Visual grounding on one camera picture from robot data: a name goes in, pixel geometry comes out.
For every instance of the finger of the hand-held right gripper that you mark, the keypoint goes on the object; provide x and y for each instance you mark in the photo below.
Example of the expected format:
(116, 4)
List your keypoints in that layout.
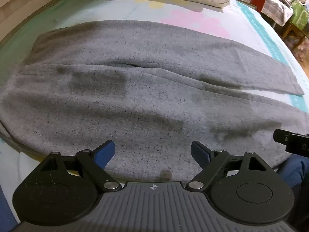
(298, 143)

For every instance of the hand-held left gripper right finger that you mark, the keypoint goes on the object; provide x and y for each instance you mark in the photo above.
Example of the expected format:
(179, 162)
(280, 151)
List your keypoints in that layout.
(199, 152)

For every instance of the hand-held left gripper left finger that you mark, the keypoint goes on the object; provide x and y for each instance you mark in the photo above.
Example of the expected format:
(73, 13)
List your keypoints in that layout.
(106, 151)

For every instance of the grey pants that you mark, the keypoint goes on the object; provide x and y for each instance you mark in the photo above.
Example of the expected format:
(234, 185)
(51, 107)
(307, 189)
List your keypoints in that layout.
(144, 101)

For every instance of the person's blue jeans leg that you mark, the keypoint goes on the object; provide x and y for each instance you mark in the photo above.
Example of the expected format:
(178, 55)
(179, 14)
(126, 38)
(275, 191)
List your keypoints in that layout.
(6, 210)
(294, 171)

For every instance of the wooden chair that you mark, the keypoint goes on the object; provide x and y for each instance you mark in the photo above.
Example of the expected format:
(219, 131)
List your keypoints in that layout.
(295, 35)

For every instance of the green patterned cloth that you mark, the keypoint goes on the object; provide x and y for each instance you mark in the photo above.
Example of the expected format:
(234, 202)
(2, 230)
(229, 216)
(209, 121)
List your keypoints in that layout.
(300, 12)

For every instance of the patterned blanket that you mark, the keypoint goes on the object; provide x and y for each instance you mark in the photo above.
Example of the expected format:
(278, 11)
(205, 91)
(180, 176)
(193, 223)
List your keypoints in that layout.
(277, 4)

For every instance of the pastel printed bed sheet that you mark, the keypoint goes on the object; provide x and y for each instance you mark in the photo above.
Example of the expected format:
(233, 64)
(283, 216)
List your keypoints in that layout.
(169, 12)

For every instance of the wooden bed headboard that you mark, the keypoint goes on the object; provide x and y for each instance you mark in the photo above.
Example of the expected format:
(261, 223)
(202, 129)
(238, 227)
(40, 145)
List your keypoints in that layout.
(26, 2)

